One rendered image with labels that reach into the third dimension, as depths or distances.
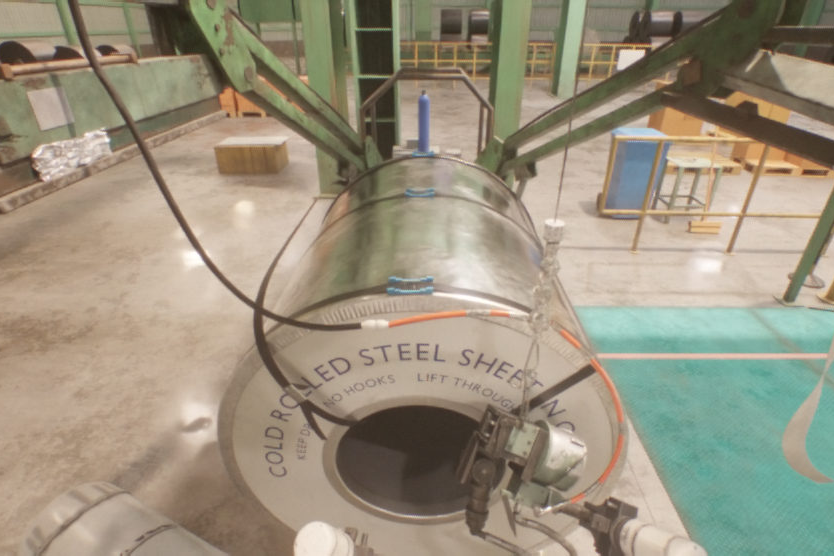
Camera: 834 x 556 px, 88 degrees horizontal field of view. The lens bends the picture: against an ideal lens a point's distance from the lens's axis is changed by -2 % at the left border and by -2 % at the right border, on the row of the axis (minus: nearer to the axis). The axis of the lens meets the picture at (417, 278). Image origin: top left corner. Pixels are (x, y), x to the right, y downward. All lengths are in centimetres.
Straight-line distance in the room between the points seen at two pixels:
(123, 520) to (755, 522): 247
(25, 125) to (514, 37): 504
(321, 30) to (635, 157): 364
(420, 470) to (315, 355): 73
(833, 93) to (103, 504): 145
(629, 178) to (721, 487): 349
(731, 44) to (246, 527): 246
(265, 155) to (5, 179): 634
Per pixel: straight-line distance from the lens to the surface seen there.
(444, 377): 115
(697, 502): 260
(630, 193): 545
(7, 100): 86
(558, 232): 82
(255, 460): 150
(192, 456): 268
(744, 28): 154
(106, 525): 62
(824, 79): 136
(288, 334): 112
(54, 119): 91
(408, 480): 169
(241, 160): 725
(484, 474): 118
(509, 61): 553
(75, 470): 291
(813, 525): 281
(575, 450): 120
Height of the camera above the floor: 190
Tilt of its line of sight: 29 degrees down
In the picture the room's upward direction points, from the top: straight up
